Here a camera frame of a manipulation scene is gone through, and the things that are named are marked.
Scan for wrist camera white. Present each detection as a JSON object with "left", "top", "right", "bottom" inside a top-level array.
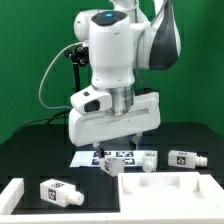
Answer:
[{"left": 70, "top": 86, "right": 112, "bottom": 114}]

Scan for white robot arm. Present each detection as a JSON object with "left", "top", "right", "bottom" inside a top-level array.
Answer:
[{"left": 69, "top": 0, "right": 181, "bottom": 148}]

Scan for white obstacle fence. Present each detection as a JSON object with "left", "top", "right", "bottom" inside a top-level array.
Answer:
[{"left": 0, "top": 178, "right": 224, "bottom": 224}]

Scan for white square tabletop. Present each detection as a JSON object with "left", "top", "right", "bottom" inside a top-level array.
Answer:
[{"left": 118, "top": 172, "right": 224, "bottom": 215}]

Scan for tag sheet white base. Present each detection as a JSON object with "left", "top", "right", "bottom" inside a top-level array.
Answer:
[{"left": 70, "top": 150, "right": 145, "bottom": 167}]

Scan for black camera stand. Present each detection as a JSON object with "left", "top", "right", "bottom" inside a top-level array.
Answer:
[{"left": 64, "top": 46, "right": 89, "bottom": 92}]

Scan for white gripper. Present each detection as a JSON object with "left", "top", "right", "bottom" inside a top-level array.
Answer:
[{"left": 69, "top": 92, "right": 160, "bottom": 158}]

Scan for grey cable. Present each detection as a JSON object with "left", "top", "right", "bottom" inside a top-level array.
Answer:
[{"left": 38, "top": 41, "right": 84, "bottom": 110}]

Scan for black cables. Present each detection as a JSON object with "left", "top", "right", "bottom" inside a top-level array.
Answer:
[{"left": 12, "top": 109, "right": 73, "bottom": 134}]

